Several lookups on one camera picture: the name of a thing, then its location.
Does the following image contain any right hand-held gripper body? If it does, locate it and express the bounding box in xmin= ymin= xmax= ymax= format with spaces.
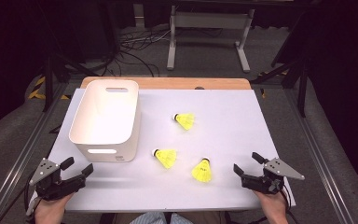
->
xmin=241 ymin=157 xmax=306 ymax=196

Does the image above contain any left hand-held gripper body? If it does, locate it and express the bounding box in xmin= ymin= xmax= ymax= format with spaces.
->
xmin=25 ymin=157 xmax=87 ymax=217

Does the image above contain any yellow shuttlecock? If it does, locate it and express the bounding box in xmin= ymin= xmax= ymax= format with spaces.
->
xmin=151 ymin=147 xmax=178 ymax=170
xmin=172 ymin=112 xmax=196 ymax=131
xmin=191 ymin=157 xmax=213 ymax=184

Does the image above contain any white plastic bin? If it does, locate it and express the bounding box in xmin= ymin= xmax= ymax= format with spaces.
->
xmin=68 ymin=79 xmax=143 ymax=163

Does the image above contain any person's left hand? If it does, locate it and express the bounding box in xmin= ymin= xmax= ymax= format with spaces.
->
xmin=34 ymin=192 xmax=75 ymax=224

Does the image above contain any person's right hand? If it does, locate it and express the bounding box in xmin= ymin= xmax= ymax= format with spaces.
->
xmin=255 ymin=189 xmax=290 ymax=224

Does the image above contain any white table board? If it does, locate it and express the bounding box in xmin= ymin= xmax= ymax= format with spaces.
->
xmin=27 ymin=88 xmax=296 ymax=213

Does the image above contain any yellow black floor tape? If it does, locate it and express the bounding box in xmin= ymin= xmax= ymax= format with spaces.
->
xmin=27 ymin=76 xmax=71 ymax=101

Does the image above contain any black metal stand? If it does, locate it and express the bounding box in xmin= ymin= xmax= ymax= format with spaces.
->
xmin=251 ymin=59 xmax=309 ymax=119

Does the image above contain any black tripod stand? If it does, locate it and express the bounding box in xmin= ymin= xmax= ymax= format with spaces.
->
xmin=41 ymin=54 xmax=91 ymax=113

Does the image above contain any person's striped shirt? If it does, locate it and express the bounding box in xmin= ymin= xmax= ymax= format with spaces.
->
xmin=129 ymin=212 xmax=194 ymax=224

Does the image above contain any white metal stand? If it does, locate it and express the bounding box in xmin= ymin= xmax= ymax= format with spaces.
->
xmin=166 ymin=5 xmax=255 ymax=74

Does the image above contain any right hand-held gripper cable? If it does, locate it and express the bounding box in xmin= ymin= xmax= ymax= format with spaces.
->
xmin=278 ymin=186 xmax=300 ymax=224

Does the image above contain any aluminium rail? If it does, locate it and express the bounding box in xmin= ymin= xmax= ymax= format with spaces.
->
xmin=283 ymin=88 xmax=355 ymax=224
xmin=0 ymin=82 xmax=71 ymax=224

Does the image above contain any bundle of floor cables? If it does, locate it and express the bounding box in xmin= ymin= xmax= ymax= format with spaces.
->
xmin=117 ymin=26 xmax=172 ymax=77

